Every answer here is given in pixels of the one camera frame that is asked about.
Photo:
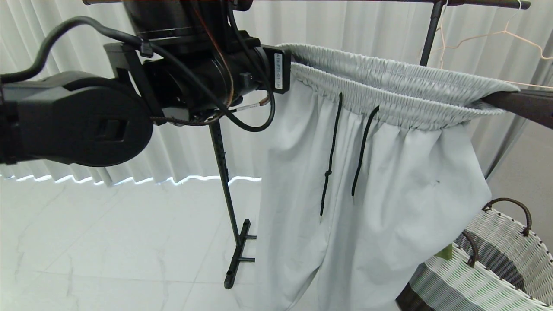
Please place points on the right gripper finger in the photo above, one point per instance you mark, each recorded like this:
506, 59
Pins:
527, 108

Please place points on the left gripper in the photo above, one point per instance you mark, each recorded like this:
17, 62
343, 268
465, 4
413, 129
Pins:
194, 82

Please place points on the pink clothes hanger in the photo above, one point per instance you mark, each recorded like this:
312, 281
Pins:
522, 40
443, 47

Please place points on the pale grey shorts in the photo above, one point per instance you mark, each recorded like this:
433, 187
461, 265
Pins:
389, 194

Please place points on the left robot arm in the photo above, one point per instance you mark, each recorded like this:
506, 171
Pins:
173, 21

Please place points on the black clothes rack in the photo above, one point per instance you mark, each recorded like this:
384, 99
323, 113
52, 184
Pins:
227, 185

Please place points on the white laundry basket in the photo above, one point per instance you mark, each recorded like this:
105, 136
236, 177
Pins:
497, 259

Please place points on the green long-sleeved shirt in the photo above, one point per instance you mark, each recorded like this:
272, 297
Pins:
445, 252

